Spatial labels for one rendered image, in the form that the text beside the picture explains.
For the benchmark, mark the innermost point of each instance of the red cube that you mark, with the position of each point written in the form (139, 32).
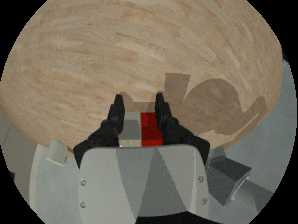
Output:
(150, 134)

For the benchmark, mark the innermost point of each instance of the beige mug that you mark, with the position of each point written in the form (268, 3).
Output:
(57, 152)

